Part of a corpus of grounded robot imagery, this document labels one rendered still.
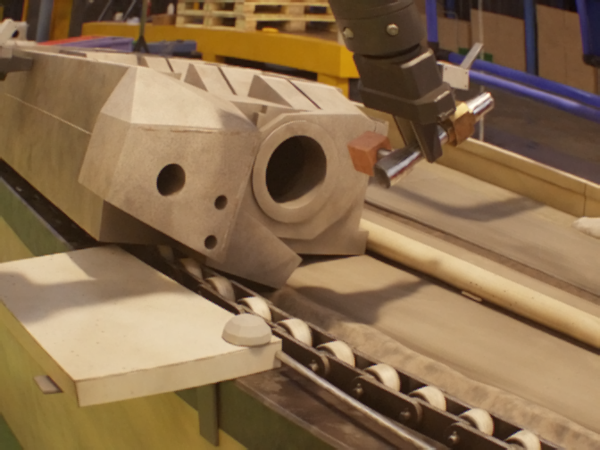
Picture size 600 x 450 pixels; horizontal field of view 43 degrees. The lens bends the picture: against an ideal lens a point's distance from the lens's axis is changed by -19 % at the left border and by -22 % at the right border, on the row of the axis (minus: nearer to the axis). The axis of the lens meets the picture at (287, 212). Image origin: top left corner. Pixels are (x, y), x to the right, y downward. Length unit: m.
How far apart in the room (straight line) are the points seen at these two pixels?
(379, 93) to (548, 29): 10.64
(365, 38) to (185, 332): 0.31
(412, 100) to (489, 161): 0.77
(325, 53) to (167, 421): 5.20
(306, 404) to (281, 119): 0.41
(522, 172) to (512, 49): 10.47
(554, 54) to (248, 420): 10.82
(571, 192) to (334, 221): 0.54
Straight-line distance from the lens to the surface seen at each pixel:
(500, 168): 1.61
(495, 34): 12.24
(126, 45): 2.85
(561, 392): 0.80
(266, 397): 0.73
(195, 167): 0.90
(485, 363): 0.86
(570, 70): 11.27
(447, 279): 1.06
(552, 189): 1.52
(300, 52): 6.23
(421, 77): 0.86
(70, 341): 0.75
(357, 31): 0.84
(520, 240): 1.29
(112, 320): 0.80
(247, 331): 0.76
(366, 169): 0.95
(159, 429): 0.95
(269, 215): 1.05
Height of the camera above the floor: 1.11
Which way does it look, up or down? 16 degrees down
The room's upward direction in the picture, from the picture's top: 3 degrees clockwise
